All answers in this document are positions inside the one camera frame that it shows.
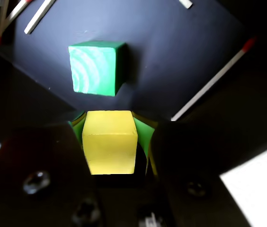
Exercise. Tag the plain white stick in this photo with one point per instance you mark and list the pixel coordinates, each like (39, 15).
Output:
(40, 16)

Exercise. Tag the white stick red tip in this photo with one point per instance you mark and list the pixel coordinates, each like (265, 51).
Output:
(17, 11)
(214, 78)
(1, 26)

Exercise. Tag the black cardboard box tray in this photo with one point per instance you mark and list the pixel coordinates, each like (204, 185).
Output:
(171, 59)

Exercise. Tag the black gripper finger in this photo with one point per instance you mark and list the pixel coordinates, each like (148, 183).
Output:
(41, 165)
(190, 160)

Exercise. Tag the short white stick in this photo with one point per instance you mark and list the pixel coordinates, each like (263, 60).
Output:
(186, 3)

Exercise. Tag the yellow wooden cube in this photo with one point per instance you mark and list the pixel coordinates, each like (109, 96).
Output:
(109, 146)

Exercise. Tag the green wooden cube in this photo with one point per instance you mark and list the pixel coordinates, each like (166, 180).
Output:
(93, 68)

